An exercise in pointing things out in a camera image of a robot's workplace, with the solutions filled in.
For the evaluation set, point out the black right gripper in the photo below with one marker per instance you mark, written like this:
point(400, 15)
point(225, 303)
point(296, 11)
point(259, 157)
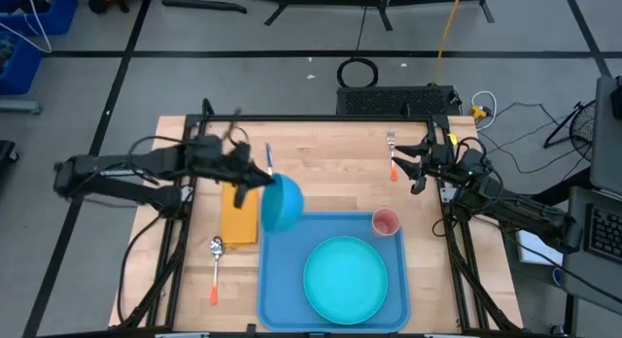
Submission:
point(437, 160)

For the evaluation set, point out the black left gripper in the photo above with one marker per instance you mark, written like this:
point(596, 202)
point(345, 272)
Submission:
point(235, 158)

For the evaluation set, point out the teal bowl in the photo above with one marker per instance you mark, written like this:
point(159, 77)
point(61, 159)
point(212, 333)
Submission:
point(286, 202)

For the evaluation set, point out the yellow cloth napkin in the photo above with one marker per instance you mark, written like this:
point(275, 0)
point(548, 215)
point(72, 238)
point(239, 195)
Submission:
point(238, 226)

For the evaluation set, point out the pink plastic cup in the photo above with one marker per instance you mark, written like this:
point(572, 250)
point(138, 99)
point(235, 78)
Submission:
point(386, 222)

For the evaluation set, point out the teal plate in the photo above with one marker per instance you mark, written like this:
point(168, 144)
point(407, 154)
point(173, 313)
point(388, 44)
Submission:
point(345, 280)

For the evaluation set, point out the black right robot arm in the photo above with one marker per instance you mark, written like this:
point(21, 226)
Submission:
point(520, 209)

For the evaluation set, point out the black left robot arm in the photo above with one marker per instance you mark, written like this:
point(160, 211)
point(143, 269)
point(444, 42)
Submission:
point(121, 165)

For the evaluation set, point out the blue plastic tray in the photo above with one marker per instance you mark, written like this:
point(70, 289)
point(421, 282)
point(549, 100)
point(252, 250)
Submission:
point(282, 280)

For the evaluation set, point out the black computer case with grille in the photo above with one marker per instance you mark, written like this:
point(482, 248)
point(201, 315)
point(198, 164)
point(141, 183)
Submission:
point(389, 101)

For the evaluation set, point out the yellow plug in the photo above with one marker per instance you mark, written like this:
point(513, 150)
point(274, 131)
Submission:
point(478, 112)

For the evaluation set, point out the white paper sheet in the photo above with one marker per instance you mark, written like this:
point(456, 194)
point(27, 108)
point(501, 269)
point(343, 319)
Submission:
point(529, 250)

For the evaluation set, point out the black bar on floor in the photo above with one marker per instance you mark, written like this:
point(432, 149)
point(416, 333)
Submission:
point(204, 4)

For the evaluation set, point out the large monitor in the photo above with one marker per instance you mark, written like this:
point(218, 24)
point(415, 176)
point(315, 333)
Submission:
point(605, 148)

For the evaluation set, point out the grey desk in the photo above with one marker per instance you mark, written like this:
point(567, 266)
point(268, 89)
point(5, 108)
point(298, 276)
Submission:
point(576, 280)

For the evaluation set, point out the black keyboard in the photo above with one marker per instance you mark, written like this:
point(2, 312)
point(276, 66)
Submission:
point(607, 233)

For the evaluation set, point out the blue storage bin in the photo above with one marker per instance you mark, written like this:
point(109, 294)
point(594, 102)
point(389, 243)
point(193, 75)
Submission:
point(24, 71)
point(58, 12)

